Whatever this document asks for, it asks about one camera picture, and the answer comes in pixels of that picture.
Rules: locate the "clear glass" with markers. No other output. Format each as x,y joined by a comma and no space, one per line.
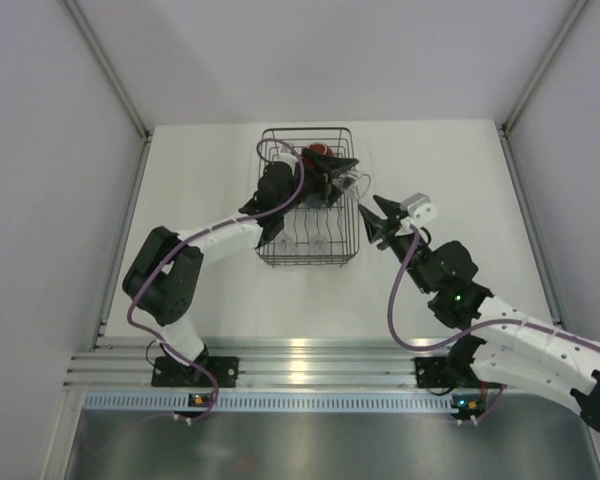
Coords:
354,184
285,245
319,245

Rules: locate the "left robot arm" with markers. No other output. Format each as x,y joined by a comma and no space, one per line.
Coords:
163,276

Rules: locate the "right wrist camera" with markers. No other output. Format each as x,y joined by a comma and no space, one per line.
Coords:
417,211

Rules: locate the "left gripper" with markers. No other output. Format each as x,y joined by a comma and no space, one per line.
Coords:
329,167

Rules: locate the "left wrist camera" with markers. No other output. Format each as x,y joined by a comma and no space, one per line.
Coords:
284,155

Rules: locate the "red cup white inside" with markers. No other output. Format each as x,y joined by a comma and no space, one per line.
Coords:
317,150

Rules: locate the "slotted cable duct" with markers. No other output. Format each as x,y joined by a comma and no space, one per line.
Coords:
234,401

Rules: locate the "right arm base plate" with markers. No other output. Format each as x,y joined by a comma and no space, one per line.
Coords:
433,374

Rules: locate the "dark blue cup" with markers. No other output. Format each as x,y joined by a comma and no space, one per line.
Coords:
314,202

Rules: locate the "left aluminium frame post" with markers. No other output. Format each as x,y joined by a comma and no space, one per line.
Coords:
100,56

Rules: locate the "aluminium frame post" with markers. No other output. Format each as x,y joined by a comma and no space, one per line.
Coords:
544,64
100,56

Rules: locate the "right aluminium frame post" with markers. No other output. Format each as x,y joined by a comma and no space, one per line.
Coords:
544,64

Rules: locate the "clear glass front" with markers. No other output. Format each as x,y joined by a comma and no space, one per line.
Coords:
319,245

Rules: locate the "wire dish rack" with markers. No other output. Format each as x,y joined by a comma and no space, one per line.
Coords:
339,224

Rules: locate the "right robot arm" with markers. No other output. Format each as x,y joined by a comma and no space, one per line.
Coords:
494,341

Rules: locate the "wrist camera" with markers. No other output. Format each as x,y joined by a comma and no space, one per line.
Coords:
417,211
284,155

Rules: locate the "aluminium mounting rail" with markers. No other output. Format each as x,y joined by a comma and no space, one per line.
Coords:
264,364

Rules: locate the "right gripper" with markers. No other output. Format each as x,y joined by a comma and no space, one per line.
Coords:
378,228

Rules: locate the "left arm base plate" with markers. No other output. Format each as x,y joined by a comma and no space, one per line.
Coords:
169,373

